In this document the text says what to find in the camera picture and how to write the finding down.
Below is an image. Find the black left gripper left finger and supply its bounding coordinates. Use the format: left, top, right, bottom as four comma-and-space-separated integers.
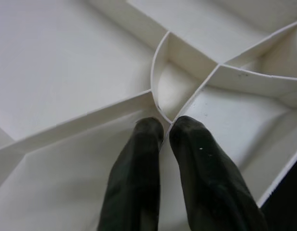
97, 117, 165, 231

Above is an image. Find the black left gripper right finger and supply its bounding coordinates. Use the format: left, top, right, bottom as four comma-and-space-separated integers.
169, 115, 269, 231

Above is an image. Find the white plastic table top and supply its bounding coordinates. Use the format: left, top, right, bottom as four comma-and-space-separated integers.
0, 0, 297, 231

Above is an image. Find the black fabric table cover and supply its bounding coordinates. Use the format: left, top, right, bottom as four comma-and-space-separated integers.
258, 146, 297, 231

